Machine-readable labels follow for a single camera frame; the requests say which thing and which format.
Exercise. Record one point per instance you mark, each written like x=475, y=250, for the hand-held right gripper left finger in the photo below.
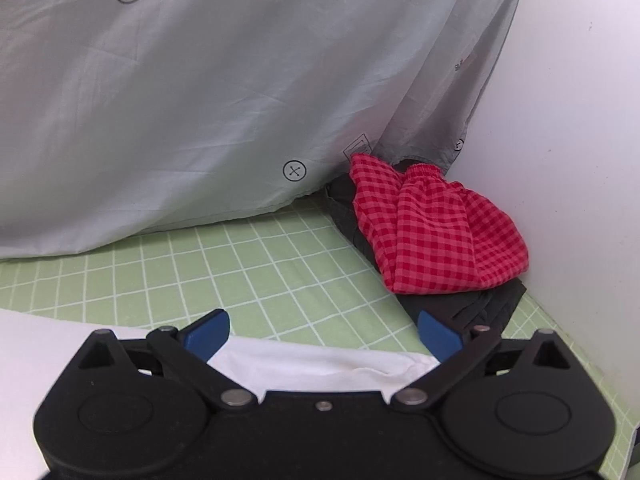
x=205, y=332

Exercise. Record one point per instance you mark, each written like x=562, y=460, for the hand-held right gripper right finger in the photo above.
x=442, y=332

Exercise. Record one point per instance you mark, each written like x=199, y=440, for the white garment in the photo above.
x=310, y=370

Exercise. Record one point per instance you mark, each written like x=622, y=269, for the black garment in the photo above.
x=470, y=305

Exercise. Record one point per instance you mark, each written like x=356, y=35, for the green grid mat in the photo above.
x=225, y=270

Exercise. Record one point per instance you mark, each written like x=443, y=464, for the red checked shorts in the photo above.
x=435, y=230

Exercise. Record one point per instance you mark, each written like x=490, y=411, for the grey carrot-print sheet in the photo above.
x=200, y=85

